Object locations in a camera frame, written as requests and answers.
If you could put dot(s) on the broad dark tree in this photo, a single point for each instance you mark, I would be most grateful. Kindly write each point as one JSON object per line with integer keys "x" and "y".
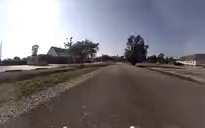
{"x": 84, "y": 49}

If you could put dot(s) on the tall dark tree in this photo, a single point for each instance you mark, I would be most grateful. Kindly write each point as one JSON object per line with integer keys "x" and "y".
{"x": 136, "y": 49}

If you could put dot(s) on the grey asphalt road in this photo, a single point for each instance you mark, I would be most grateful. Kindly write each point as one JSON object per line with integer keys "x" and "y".
{"x": 130, "y": 96}

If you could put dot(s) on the house with pitched roof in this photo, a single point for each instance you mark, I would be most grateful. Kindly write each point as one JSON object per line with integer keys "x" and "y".
{"x": 58, "y": 52}

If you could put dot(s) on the row of distant trees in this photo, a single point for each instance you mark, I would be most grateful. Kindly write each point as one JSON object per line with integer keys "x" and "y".
{"x": 160, "y": 58}

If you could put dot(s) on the small distant tree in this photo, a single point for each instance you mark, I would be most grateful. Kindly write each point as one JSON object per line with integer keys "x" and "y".
{"x": 35, "y": 49}

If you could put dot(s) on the dry grass verge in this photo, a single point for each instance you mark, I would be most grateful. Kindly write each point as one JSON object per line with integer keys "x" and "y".
{"x": 30, "y": 85}

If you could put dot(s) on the pale gravel strip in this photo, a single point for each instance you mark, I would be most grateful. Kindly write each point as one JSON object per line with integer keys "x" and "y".
{"x": 33, "y": 99}

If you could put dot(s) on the pale concrete ground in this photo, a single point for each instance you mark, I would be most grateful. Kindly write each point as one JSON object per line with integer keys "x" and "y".
{"x": 190, "y": 73}

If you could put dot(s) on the pale paved lot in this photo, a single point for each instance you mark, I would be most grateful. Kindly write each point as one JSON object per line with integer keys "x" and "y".
{"x": 13, "y": 67}

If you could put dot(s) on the low flat-roofed building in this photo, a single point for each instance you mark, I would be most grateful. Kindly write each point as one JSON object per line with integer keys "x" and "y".
{"x": 198, "y": 58}

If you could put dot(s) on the tall pale pole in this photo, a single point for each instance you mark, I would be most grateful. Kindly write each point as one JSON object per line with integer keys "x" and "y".
{"x": 0, "y": 50}

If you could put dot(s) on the low dark wall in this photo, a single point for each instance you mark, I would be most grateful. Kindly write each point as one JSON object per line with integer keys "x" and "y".
{"x": 36, "y": 60}

